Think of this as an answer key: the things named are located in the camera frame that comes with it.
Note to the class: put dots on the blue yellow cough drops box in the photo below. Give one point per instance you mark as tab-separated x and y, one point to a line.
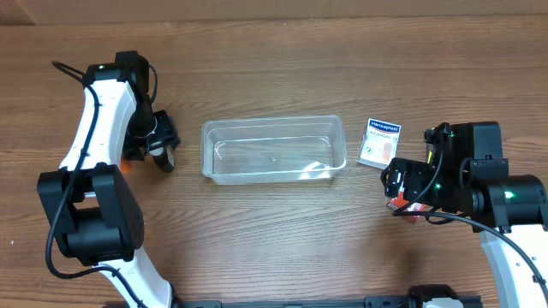
429	149

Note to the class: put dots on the orange tube with white cap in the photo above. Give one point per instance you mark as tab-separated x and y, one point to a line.
125	166

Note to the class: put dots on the black bottle with white cap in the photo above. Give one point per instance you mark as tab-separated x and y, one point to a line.
164	159

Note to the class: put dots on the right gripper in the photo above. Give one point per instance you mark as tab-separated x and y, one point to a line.
405	182

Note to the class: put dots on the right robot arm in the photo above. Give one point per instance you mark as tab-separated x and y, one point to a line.
466	179

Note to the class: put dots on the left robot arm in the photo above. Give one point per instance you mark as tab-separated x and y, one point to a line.
96	224

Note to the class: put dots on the white Hansaplast plaster box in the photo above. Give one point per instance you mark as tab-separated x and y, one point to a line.
379	143

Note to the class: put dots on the clear plastic container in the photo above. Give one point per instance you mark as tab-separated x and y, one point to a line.
272	150

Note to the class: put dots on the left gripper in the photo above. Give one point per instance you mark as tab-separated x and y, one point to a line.
164	134

